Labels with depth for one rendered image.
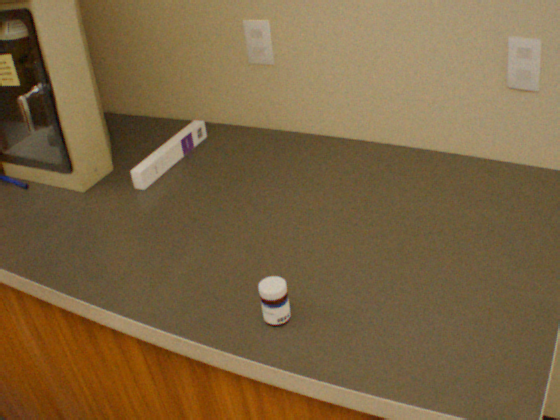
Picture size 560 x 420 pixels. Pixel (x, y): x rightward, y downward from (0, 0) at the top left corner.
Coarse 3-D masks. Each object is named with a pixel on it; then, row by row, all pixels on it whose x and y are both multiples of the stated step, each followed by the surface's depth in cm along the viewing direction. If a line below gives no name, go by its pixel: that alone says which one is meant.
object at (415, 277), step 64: (128, 128) 164; (256, 128) 153; (0, 192) 142; (64, 192) 137; (128, 192) 133; (192, 192) 129; (256, 192) 126; (320, 192) 123; (384, 192) 120; (448, 192) 117; (512, 192) 115; (0, 256) 116; (64, 256) 114; (128, 256) 112; (192, 256) 109; (256, 256) 107; (320, 256) 105; (384, 256) 103; (448, 256) 101; (512, 256) 98; (128, 320) 96; (192, 320) 95; (256, 320) 93; (320, 320) 91; (384, 320) 90; (448, 320) 88; (512, 320) 85; (320, 384) 81; (384, 384) 79; (448, 384) 77; (512, 384) 75
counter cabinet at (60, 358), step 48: (0, 288) 124; (0, 336) 141; (48, 336) 124; (96, 336) 112; (0, 384) 164; (48, 384) 141; (96, 384) 125; (144, 384) 113; (192, 384) 103; (240, 384) 96
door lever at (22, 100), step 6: (36, 90) 122; (24, 96) 119; (30, 96) 121; (36, 96) 123; (18, 102) 119; (24, 102) 120; (24, 108) 120; (24, 114) 121; (30, 114) 122; (24, 120) 122; (30, 120) 122; (30, 126) 123; (30, 132) 123
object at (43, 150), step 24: (0, 24) 117; (24, 24) 114; (0, 48) 122; (24, 48) 118; (24, 72) 122; (0, 96) 131; (48, 96) 122; (0, 120) 136; (48, 120) 126; (0, 144) 141; (24, 144) 135; (48, 144) 130; (48, 168) 135
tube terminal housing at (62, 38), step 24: (24, 0) 112; (48, 0) 114; (72, 0) 120; (48, 24) 116; (72, 24) 122; (48, 48) 117; (72, 48) 123; (48, 72) 120; (72, 72) 125; (72, 96) 126; (96, 96) 137; (72, 120) 128; (96, 120) 135; (72, 144) 129; (96, 144) 136; (24, 168) 143; (96, 168) 137
